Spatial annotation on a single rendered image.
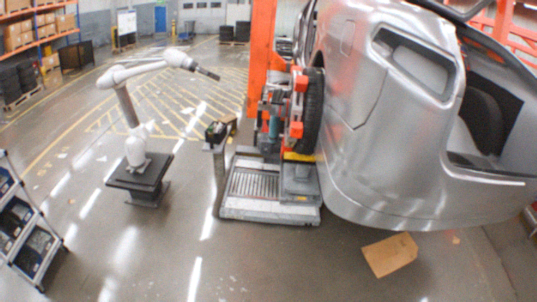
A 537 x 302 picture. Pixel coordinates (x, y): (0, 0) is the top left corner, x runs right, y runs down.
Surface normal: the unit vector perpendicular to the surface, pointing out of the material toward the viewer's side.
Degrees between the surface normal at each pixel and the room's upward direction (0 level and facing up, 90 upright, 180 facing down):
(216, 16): 90
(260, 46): 90
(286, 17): 90
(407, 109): 88
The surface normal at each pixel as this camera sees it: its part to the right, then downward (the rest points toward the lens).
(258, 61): -0.05, 0.57
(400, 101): -0.67, 0.35
